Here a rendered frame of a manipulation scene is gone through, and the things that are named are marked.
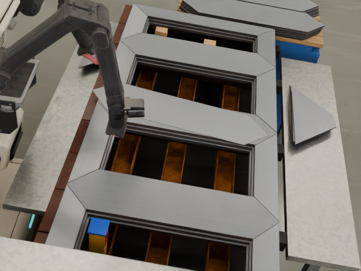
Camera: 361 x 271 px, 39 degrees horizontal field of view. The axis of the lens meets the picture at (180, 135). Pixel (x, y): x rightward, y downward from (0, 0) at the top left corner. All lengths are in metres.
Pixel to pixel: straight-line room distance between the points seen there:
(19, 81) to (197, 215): 0.79
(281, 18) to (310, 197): 1.14
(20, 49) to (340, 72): 3.02
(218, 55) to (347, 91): 1.73
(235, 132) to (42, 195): 0.79
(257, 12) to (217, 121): 0.94
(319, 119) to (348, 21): 2.56
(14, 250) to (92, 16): 0.65
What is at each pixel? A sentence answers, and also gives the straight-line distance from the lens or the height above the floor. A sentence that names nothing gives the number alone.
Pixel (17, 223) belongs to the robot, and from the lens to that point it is 2.44.
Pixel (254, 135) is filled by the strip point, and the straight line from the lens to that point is 2.08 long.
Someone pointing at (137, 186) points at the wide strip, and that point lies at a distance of 1.81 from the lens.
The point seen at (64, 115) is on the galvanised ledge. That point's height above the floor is 0.68.
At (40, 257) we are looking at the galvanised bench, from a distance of 1.42.
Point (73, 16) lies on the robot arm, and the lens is 1.39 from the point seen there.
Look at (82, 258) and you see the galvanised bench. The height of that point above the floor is 1.05.
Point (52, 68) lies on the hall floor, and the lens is 3.67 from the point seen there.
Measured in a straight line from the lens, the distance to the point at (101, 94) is 2.14.
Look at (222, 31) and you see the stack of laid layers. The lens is 2.65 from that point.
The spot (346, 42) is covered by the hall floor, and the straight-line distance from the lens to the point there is 4.54.
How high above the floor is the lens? 2.26
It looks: 44 degrees down
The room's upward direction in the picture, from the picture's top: 10 degrees clockwise
